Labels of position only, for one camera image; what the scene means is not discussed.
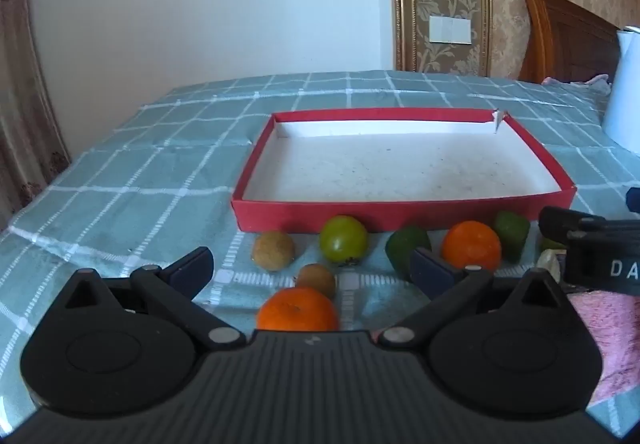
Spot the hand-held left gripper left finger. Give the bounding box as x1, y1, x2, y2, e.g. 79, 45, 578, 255
60, 246, 247, 352

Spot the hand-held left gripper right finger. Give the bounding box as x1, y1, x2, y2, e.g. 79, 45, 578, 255
377, 246, 571, 352

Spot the dark green avocado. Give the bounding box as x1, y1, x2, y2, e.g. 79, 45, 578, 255
385, 225, 433, 281

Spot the orange tangerine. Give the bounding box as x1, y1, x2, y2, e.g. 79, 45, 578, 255
441, 221, 502, 272
256, 287, 341, 332

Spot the large round brown fruit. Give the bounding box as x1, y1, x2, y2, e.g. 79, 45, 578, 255
251, 231, 296, 272

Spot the large green tomato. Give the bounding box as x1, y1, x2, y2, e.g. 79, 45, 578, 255
319, 216, 369, 265

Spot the red cardboard box tray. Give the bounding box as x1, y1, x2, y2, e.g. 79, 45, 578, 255
231, 107, 577, 235

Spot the small brown fruit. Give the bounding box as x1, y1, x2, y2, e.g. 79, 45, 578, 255
295, 263, 337, 299

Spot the pink towel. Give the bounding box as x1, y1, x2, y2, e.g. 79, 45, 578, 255
567, 291, 640, 420

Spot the teal checked bedsheet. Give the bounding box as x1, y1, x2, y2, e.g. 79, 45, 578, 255
0, 70, 640, 444

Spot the white electric kettle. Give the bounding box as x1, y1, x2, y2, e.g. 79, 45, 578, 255
601, 26, 640, 155

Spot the small pink cloth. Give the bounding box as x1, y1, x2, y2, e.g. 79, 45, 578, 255
542, 74, 611, 94

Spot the brown wooden headboard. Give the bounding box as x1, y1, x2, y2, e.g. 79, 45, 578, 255
517, 0, 623, 84

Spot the patterned curtain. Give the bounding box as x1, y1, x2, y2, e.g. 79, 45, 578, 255
0, 0, 71, 229

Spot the white wall switch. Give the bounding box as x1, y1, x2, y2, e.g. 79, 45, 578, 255
429, 16, 472, 44

